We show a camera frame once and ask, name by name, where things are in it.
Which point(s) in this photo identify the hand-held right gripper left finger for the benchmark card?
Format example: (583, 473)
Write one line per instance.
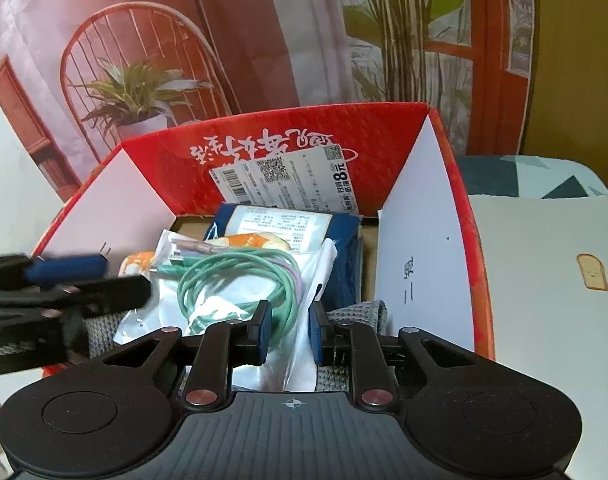
(260, 335)

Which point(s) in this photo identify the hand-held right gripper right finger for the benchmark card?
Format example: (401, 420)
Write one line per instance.
(318, 337)

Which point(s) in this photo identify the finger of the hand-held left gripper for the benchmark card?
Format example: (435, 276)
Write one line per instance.
(66, 267)
(109, 294)

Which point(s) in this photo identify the orange floral oven mitt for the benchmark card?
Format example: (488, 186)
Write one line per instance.
(134, 264)

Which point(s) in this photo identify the grey knitted cloth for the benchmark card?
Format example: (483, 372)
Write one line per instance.
(359, 315)

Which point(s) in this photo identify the red strawberry print cardboard box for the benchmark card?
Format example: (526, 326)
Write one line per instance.
(294, 130)

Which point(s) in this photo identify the blue packet with white label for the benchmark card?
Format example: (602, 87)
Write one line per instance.
(344, 260)

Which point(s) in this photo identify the room scene wall poster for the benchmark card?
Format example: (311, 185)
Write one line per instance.
(284, 35)

